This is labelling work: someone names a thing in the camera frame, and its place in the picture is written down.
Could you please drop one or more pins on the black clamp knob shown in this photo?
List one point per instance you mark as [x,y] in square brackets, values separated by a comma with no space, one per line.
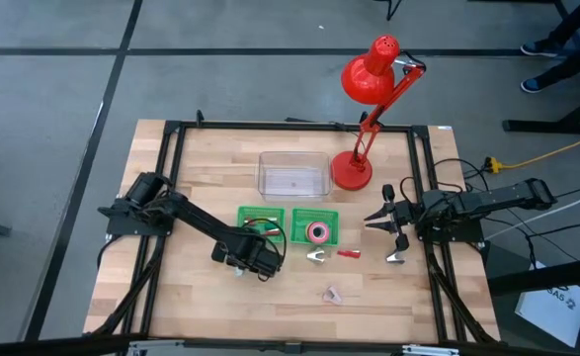
[199,117]
[363,117]

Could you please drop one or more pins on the white printed sheet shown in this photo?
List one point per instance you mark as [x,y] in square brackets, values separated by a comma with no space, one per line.
[551,311]

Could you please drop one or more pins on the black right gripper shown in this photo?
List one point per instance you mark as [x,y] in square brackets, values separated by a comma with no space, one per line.
[404,213]

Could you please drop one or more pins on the pink tape roll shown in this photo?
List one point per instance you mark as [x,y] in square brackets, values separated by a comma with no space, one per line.
[308,232]

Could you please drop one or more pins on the black crossbar with silver brackets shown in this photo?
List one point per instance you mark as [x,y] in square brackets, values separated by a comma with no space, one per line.
[47,346]

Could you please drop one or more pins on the pink staple remover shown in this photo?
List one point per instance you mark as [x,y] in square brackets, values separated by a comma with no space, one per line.
[333,296]

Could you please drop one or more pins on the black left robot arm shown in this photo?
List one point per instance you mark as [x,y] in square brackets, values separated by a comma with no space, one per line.
[195,217]

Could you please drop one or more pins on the black aluminium table frame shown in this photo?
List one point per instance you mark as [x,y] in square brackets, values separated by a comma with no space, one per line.
[270,125]

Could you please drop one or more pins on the red desk lamp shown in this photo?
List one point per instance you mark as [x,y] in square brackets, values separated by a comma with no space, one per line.
[368,79]

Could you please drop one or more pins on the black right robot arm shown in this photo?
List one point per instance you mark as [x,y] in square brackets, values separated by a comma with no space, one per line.
[492,198]

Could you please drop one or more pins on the red mini stapler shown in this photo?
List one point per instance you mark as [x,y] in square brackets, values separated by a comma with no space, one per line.
[250,223]

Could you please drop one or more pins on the black furniture leg frame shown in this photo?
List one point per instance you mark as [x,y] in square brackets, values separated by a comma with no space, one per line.
[541,126]

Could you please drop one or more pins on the yellow green mini stapler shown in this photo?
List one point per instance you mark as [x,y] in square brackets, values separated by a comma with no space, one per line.
[270,219]

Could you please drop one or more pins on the person's shoe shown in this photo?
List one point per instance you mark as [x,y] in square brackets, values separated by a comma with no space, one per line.
[536,48]
[530,85]

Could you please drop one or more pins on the slim red stapler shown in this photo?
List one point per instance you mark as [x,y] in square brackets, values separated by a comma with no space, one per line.
[349,254]

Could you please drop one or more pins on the clear plastic container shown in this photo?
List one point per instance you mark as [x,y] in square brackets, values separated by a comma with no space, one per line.
[279,188]

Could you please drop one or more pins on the person's leg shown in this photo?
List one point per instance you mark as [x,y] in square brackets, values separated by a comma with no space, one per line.
[576,64]
[578,25]

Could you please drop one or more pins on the black stand leg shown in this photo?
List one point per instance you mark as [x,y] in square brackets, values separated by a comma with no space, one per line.
[390,10]

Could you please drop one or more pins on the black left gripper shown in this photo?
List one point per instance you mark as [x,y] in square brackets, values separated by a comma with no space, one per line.
[250,252]

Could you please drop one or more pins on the green plastic basket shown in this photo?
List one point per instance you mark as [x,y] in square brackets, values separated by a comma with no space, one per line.
[297,220]
[242,232]

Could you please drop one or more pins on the black cart frame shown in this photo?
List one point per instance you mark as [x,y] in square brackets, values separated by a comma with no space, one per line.
[541,279]

